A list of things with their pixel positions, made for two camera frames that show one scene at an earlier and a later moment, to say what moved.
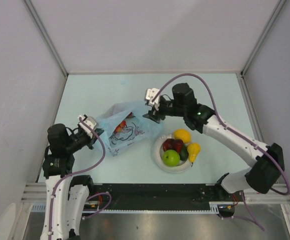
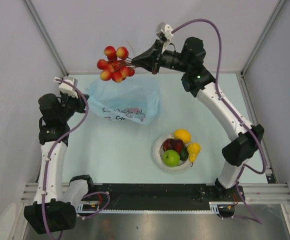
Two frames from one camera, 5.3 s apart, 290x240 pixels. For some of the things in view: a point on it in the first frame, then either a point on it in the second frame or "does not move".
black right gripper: (153, 117) -> (152, 54)
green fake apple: (171, 158) does not move
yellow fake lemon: (183, 134) does not move
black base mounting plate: (156, 196) does not move
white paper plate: (158, 152) does not move
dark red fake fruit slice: (177, 145) does not move
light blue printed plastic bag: (124, 125) -> (136, 99)
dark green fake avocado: (184, 154) does not move
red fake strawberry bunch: (118, 128) -> (117, 67)
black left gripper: (91, 141) -> (79, 102)
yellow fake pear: (193, 149) does not move
